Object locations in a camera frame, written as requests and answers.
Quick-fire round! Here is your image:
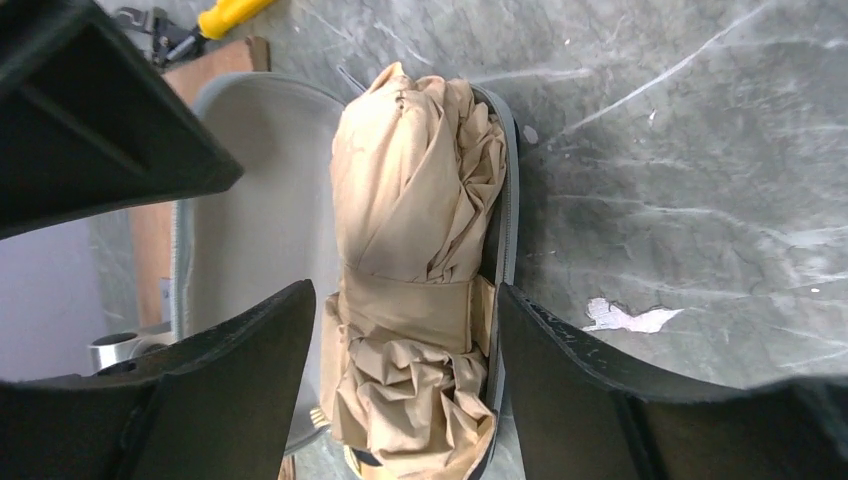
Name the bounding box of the yellow handled screwdriver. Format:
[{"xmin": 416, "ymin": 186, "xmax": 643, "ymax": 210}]
[{"xmin": 164, "ymin": 0, "xmax": 275, "ymax": 63}]

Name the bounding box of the beige umbrella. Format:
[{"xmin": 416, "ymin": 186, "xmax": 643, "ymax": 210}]
[{"xmin": 317, "ymin": 62, "xmax": 508, "ymax": 479}]

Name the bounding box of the metal stand bracket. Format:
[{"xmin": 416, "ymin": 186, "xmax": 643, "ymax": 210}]
[{"xmin": 88, "ymin": 322, "xmax": 175, "ymax": 372}]

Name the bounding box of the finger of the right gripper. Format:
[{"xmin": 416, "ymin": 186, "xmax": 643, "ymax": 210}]
[{"xmin": 1, "ymin": 1, "xmax": 243, "ymax": 238}]

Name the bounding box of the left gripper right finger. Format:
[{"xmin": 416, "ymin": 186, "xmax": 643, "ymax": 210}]
[{"xmin": 496, "ymin": 284, "xmax": 847, "ymax": 479}]

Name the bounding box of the grey black umbrella case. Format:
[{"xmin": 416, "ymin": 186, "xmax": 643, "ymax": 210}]
[{"xmin": 170, "ymin": 72, "xmax": 519, "ymax": 467}]

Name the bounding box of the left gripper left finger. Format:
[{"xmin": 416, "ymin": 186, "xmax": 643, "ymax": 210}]
[{"xmin": 1, "ymin": 280, "xmax": 316, "ymax": 479}]

